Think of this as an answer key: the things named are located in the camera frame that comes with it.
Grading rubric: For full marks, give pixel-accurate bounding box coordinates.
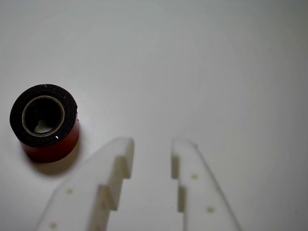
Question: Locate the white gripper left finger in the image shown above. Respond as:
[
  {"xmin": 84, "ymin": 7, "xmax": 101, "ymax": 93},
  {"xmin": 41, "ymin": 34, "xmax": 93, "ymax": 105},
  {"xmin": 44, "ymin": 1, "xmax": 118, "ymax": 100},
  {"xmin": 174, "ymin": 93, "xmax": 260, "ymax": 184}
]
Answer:
[{"xmin": 33, "ymin": 136, "xmax": 135, "ymax": 231}]

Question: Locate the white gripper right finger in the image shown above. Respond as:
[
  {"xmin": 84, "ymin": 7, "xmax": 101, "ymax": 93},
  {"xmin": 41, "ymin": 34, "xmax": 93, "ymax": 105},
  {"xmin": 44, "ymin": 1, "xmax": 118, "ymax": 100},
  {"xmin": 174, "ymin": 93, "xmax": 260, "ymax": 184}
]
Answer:
[{"xmin": 171, "ymin": 137, "xmax": 242, "ymax": 231}]

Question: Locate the red tape roll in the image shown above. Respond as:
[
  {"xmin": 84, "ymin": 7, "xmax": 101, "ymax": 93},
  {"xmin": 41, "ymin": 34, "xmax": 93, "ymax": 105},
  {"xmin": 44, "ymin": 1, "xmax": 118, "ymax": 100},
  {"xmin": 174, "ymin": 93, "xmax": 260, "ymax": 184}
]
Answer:
[{"xmin": 9, "ymin": 84, "xmax": 80, "ymax": 164}]

